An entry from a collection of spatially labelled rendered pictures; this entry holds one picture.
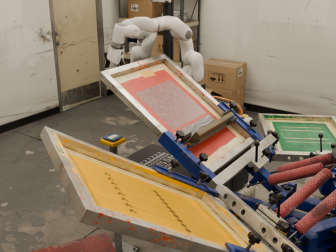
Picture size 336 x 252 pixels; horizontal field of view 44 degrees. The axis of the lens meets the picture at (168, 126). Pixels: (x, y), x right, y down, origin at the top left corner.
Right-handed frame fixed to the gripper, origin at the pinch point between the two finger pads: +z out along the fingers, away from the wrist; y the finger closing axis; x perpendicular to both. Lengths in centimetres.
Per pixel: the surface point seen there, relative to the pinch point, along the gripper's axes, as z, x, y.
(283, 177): 0, 8, -120
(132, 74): -7.2, 6.6, -19.8
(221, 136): 8, -10, -77
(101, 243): 14, 91, -84
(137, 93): -3.8, 16.0, -32.5
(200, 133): -3, 17, -76
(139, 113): -2, 29, -46
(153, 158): 44, -3, -42
